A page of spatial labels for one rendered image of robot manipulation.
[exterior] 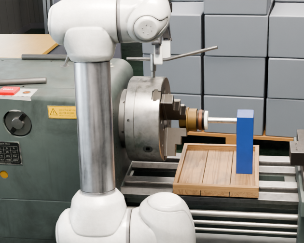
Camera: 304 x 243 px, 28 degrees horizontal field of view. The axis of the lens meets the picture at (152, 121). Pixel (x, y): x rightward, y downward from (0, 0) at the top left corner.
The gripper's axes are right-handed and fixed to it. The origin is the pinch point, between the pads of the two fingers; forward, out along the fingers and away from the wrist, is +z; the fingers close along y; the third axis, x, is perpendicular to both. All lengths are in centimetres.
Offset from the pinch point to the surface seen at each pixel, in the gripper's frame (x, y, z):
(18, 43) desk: 168, 230, 18
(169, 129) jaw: -2.8, -2.5, 25.8
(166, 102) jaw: -3.5, -10.3, 14.0
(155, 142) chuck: -0.3, -14.6, 27.7
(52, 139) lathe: 32.2, -27.9, 24.5
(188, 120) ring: -10.2, -3.3, 21.9
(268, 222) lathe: -40, -5, 58
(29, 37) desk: 167, 249, 15
